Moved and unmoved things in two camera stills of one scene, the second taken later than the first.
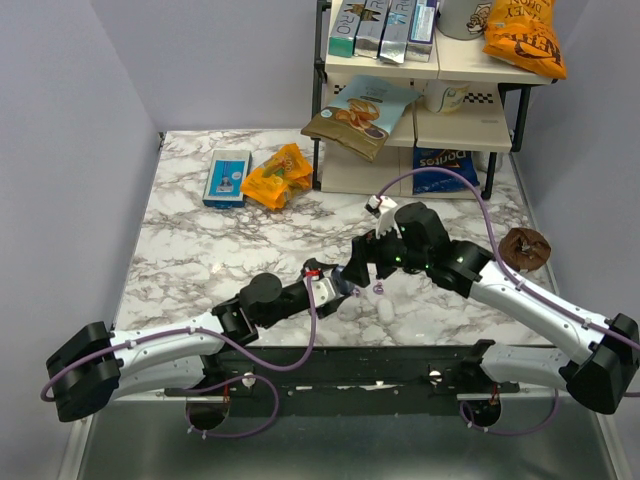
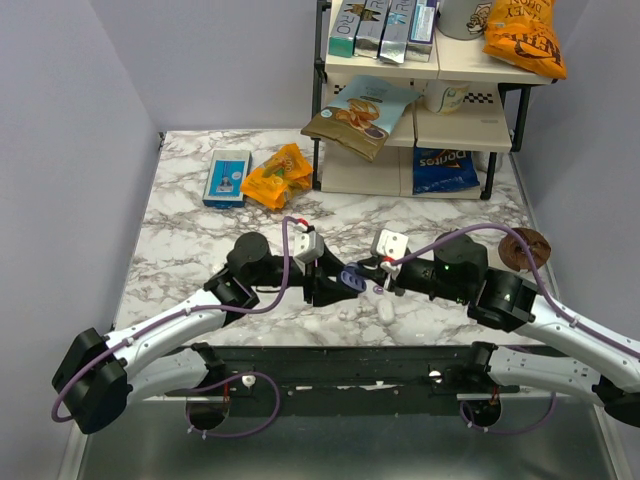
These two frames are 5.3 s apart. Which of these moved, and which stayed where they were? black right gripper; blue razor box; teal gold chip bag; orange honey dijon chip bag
Moved: black right gripper
Stayed: orange honey dijon chip bag; teal gold chip bag; blue razor box
